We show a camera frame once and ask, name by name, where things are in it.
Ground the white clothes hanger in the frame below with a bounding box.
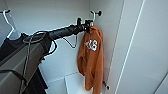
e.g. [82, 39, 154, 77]
[2, 8, 22, 40]
[61, 10, 100, 50]

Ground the orange printed hoodie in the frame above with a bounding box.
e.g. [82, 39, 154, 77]
[76, 25, 105, 94]

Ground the white wardrobe door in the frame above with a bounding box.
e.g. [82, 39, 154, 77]
[108, 0, 168, 94]

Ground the dark clothes rod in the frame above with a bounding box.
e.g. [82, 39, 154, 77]
[89, 10, 103, 18]

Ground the white wardrobe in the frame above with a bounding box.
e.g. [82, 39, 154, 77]
[0, 0, 126, 94]

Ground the white wardrobe shelf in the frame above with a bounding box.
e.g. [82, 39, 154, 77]
[46, 71, 103, 94]

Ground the small dark door hinge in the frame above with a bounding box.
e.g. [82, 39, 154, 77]
[103, 80, 111, 91]

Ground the black hanging garment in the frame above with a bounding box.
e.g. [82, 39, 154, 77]
[0, 32, 49, 94]

